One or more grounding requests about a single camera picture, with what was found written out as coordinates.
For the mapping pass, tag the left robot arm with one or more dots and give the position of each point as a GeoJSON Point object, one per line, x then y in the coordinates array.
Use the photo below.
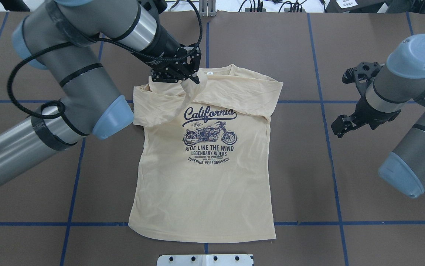
{"type": "Point", "coordinates": [57, 37]}

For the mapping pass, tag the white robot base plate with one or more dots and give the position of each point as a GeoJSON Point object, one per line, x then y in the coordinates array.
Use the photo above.
{"type": "Point", "coordinates": [206, 260]}

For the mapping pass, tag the beige long-sleeve printed shirt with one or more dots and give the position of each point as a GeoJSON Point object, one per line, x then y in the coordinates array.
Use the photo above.
{"type": "Point", "coordinates": [203, 175]}

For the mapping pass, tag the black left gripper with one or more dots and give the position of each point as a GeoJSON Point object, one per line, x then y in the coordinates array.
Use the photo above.
{"type": "Point", "coordinates": [163, 45]}

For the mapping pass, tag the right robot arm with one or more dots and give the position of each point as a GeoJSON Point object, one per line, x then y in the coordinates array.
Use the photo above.
{"type": "Point", "coordinates": [386, 89]}

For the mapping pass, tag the black device with label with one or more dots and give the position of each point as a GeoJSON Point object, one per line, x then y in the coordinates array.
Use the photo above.
{"type": "Point", "coordinates": [373, 6]}

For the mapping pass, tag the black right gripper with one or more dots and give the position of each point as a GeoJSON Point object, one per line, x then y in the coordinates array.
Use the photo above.
{"type": "Point", "coordinates": [369, 112]}

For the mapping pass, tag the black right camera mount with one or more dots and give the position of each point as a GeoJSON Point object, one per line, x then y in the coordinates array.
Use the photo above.
{"type": "Point", "coordinates": [362, 75]}

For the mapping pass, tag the grey aluminium frame post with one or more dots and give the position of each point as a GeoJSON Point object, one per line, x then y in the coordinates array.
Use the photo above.
{"type": "Point", "coordinates": [207, 8]}

